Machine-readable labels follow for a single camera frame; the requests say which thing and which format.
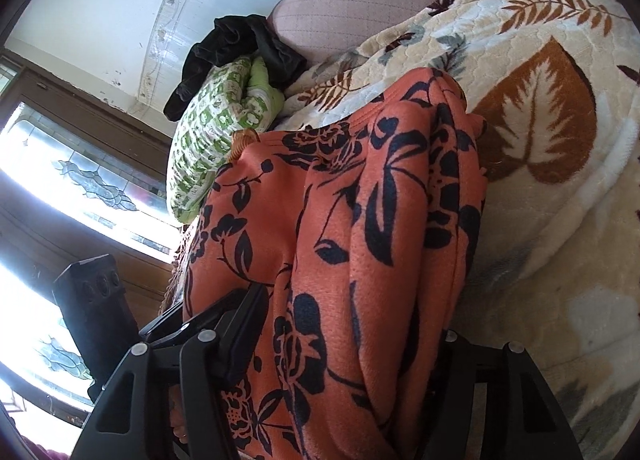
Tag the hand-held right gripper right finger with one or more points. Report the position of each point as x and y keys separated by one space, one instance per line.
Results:
x=515 y=367

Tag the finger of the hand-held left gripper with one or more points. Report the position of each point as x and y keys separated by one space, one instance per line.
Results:
x=160 y=322

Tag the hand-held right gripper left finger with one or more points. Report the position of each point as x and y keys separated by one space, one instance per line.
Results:
x=235 y=340

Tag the orange black floral garment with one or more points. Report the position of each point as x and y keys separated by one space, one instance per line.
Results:
x=340 y=240

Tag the brown quilted bed cover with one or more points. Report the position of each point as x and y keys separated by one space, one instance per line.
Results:
x=176 y=265

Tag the stained glass window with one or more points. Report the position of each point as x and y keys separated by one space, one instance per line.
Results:
x=75 y=165
x=35 y=340

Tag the green checked pillow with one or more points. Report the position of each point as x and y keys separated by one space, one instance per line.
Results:
x=210 y=140

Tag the cream leaf print blanket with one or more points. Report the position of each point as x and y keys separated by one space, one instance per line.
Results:
x=550 y=165

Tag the black cloth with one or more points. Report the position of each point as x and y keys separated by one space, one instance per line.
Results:
x=225 y=48

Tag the brown wooden window frame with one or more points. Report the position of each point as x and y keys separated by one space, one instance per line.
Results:
x=75 y=100

